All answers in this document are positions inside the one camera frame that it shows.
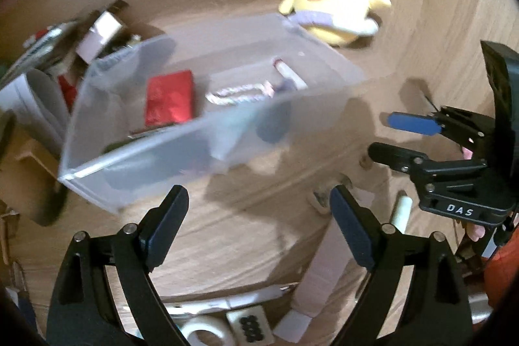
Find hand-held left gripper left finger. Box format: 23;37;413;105
45;185;191;346

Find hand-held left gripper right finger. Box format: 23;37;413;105
329;185;474;346

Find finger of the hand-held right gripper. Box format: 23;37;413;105
387;107;495;152
369;142;488;175

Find pink tube with grey cap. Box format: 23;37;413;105
276;220;353;341

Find white lip balm stick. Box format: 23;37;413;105
272;58;308;90

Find small purple bottle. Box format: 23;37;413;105
255;103;293;144

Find red foil pouch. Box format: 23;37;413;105
145;70;194;126

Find clear plastic storage box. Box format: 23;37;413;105
57;13;369;214

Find white patterned wrapper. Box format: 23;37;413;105
206;80;277;106

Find small pale tube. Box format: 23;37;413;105
391;195;413;234

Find pink object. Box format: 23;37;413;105
465;224;488;242

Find white pen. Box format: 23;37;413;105
122;284;293;316

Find brown ceramic mug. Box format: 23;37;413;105
0;111;68;226

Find orange object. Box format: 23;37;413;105
484;245;519;310

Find white tile with black dots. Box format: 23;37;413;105
226;306;275;345

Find red box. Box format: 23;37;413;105
57;74;78;108

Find white paper boxes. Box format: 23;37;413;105
0;68;74;156

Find small white box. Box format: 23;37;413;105
75;11;124;63

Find stack of booklets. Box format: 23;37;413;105
0;19;82;76

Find red and white marker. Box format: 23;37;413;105
22;28;54;47

